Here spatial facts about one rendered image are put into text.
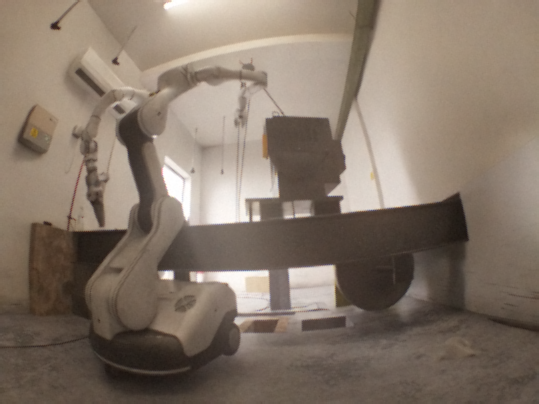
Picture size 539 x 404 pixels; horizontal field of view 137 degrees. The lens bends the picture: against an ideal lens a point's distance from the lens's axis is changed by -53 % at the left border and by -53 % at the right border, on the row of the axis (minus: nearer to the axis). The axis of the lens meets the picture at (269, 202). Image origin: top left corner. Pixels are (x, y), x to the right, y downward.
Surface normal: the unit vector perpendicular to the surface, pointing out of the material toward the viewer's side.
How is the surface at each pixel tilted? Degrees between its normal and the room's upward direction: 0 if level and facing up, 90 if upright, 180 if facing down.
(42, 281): 90
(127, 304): 90
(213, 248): 90
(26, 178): 90
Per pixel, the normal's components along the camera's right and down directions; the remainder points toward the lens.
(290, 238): -0.14, -0.26
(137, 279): 0.94, -0.17
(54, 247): 0.99, -0.09
